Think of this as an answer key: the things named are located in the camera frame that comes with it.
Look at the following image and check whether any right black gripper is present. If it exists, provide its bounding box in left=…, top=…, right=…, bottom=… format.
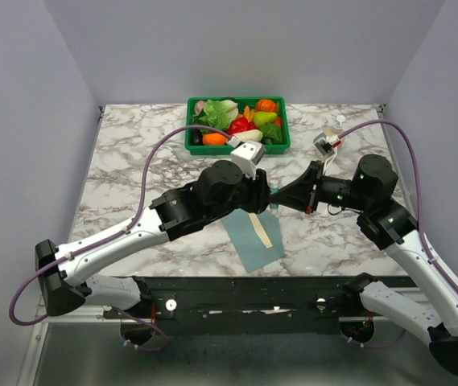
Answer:
left=270, top=160, right=370, bottom=214

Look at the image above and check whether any green glue stick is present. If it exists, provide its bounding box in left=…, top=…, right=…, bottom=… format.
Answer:
left=268, top=179, right=280, bottom=213

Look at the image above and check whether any blue-grey envelope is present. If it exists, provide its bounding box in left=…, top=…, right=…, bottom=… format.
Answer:
left=222, top=209, right=285, bottom=273

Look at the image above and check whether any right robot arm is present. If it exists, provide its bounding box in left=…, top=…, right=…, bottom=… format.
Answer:
left=270, top=154, right=458, bottom=376

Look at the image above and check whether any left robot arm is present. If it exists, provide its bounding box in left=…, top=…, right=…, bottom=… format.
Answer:
left=35, top=160, right=270, bottom=318

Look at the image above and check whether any white radish toy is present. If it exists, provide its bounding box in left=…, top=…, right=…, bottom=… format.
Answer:
left=234, top=129, right=263, bottom=142

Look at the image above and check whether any green pepper toy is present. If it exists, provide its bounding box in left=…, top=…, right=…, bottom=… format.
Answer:
left=260, top=123, right=284, bottom=145

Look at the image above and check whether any red pepper toy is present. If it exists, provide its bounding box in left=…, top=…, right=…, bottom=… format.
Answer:
left=226, top=117, right=256, bottom=136

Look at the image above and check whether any orange carrot toy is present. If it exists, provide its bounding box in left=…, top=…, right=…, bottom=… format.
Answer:
left=202, top=133, right=227, bottom=146

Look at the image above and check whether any beige pump bottle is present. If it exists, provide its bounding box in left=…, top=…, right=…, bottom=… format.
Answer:
left=322, top=114, right=346, bottom=147

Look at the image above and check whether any green pear toy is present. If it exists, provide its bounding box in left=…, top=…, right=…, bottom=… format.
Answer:
left=252, top=111, right=278, bottom=129

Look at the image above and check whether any green plastic crate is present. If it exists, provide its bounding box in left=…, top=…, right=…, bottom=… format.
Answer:
left=184, top=96, right=291, bottom=156

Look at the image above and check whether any green lettuce toy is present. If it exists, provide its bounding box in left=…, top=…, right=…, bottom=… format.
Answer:
left=192, top=100, right=239, bottom=130

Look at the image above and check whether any orange pumpkin toy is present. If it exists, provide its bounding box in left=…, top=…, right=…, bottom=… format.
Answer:
left=255, top=99, right=278, bottom=113

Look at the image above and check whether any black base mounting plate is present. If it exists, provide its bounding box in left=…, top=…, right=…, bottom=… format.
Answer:
left=103, top=275, right=390, bottom=336

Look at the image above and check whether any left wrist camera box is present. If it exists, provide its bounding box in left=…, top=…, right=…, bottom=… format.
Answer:
left=230, top=141, right=266, bottom=180

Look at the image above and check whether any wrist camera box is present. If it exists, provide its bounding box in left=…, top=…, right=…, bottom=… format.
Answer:
left=230, top=141, right=266, bottom=180
left=313, top=133, right=342, bottom=174

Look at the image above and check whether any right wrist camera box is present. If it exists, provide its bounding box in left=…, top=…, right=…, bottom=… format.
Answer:
left=313, top=133, right=342, bottom=174

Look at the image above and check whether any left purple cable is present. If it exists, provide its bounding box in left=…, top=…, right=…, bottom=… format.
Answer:
left=8, top=125, right=237, bottom=353

